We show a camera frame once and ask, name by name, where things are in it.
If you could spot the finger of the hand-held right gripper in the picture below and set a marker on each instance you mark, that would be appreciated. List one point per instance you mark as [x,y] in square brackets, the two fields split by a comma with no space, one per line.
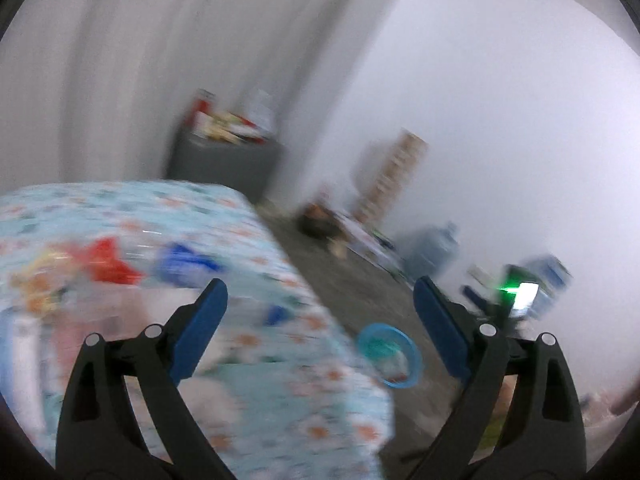
[477,299]

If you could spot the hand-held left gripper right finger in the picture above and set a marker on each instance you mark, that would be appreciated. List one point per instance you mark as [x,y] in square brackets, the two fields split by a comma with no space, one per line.
[440,322]

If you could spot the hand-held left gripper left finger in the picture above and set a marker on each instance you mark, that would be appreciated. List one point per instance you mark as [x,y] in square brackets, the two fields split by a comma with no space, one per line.
[200,325]

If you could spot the blue water jug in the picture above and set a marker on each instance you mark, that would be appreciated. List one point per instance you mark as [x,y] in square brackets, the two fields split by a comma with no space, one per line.
[432,252]

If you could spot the blue wrapper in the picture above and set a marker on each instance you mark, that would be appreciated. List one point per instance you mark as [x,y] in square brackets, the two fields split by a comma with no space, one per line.
[182,260]

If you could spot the floral light blue blanket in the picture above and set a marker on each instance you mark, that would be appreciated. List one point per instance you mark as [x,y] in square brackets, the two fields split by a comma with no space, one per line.
[300,310]

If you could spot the floor clutter pile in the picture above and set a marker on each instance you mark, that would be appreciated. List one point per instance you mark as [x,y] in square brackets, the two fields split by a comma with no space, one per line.
[372,245]

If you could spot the large red wrapper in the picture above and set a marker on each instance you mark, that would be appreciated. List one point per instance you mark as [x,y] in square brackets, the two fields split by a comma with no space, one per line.
[107,260]

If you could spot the patterned paper roll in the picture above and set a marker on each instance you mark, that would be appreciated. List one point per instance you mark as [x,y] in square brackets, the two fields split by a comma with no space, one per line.
[395,175]

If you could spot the grey cabinet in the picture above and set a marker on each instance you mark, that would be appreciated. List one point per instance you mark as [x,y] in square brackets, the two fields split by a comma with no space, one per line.
[225,167]

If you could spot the yellow snack packet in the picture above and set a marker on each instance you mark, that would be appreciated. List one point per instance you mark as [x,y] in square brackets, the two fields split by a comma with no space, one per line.
[37,280]

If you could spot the pile of yellow packets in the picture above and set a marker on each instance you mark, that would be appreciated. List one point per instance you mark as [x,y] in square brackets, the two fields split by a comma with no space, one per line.
[225,129]

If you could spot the red thermos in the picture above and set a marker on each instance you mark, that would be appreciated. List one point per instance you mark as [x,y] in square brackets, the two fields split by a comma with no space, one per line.
[199,107]

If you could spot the clear plastic bag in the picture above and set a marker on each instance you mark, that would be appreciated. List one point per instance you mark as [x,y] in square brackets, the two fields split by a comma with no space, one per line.
[260,107]

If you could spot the white curtain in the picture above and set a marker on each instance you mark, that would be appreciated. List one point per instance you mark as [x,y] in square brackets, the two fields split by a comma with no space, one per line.
[100,60]

